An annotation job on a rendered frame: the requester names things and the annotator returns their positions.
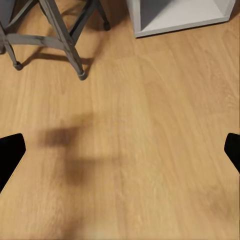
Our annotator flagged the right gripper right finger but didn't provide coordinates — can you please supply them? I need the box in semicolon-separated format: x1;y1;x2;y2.
224;133;240;173

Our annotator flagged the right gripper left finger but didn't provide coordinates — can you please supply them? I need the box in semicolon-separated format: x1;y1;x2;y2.
0;133;26;193

